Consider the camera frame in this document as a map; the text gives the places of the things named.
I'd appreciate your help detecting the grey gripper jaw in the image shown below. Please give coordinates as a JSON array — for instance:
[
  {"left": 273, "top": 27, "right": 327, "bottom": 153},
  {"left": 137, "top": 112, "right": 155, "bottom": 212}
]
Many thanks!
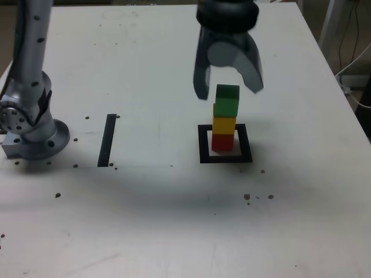
[
  {"left": 208, "top": 40, "right": 264, "bottom": 94},
  {"left": 193, "top": 27, "right": 212, "bottom": 101}
]

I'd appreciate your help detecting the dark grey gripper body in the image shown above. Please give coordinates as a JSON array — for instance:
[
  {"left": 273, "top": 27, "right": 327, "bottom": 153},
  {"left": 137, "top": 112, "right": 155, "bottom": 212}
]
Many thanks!
[{"left": 204, "top": 28, "right": 251, "bottom": 49}]

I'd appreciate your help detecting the green cube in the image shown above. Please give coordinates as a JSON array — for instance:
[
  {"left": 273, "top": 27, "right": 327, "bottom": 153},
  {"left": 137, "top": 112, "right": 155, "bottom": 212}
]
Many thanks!
[{"left": 213, "top": 84, "right": 241, "bottom": 118}]

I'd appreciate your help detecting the yellow cube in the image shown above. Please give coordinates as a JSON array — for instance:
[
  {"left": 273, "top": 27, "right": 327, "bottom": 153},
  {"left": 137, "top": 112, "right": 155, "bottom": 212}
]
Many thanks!
[{"left": 212, "top": 115, "right": 236, "bottom": 136}]

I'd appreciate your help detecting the red cube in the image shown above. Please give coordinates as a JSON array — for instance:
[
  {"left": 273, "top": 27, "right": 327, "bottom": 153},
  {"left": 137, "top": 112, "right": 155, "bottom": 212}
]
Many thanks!
[{"left": 211, "top": 133, "right": 234, "bottom": 152}]

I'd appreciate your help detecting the black tape square outline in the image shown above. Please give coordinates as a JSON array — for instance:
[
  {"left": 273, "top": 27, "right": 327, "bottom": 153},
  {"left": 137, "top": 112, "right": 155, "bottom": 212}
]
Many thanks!
[{"left": 197, "top": 123, "right": 253, "bottom": 164}]

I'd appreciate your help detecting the black tape strip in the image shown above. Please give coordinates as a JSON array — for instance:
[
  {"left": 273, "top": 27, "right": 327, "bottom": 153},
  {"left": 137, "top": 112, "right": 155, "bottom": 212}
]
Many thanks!
[{"left": 97, "top": 114, "right": 118, "bottom": 168}]

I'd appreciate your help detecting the white metal frame leg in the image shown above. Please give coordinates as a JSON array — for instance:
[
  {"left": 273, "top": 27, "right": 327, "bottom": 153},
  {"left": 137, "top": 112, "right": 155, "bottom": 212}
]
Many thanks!
[{"left": 318, "top": 0, "right": 344, "bottom": 56}]

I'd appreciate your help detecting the white cable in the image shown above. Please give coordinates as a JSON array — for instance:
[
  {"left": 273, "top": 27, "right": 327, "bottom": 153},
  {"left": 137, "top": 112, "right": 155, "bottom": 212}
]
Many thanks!
[{"left": 335, "top": 42, "right": 371, "bottom": 108}]

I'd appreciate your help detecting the black hanging cable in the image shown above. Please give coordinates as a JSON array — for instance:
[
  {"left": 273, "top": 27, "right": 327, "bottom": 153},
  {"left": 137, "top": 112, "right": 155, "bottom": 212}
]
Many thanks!
[{"left": 337, "top": 0, "right": 361, "bottom": 76}]

